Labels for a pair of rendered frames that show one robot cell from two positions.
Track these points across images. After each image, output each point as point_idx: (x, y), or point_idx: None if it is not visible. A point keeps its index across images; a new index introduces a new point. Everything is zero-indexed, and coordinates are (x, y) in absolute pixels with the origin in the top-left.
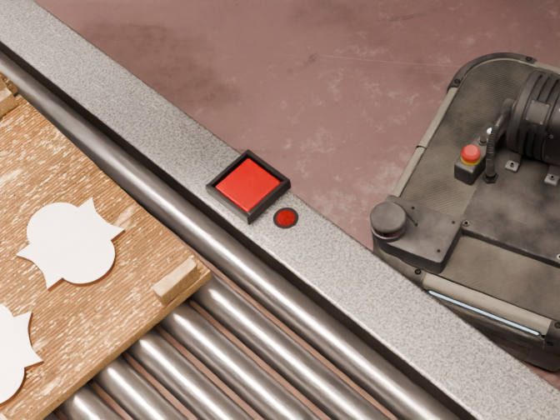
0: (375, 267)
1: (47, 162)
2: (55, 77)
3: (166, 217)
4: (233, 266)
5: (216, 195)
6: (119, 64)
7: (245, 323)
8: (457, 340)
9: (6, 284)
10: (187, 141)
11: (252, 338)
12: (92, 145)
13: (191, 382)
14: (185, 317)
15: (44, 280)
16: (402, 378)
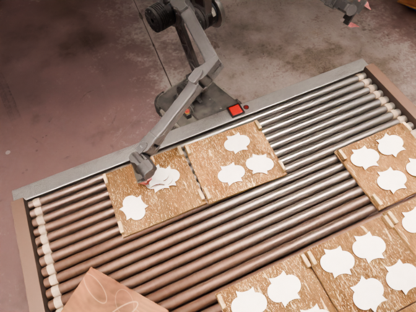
0: (265, 96)
1: (210, 143)
2: (179, 139)
3: (234, 127)
4: (254, 118)
5: (236, 115)
6: (183, 125)
7: (269, 120)
8: (286, 90)
9: (241, 158)
10: (215, 118)
11: (272, 120)
12: (207, 135)
13: (279, 132)
14: (263, 129)
15: (244, 150)
16: (291, 100)
